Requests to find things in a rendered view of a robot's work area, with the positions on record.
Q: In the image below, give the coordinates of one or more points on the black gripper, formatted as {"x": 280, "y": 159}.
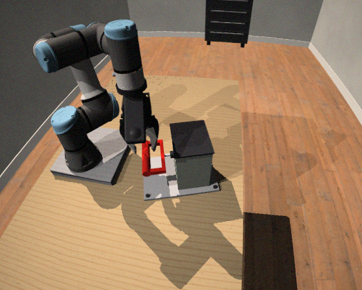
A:
{"x": 152, "y": 125}

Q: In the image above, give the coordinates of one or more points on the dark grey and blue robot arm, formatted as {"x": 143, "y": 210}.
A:
{"x": 68, "y": 47}

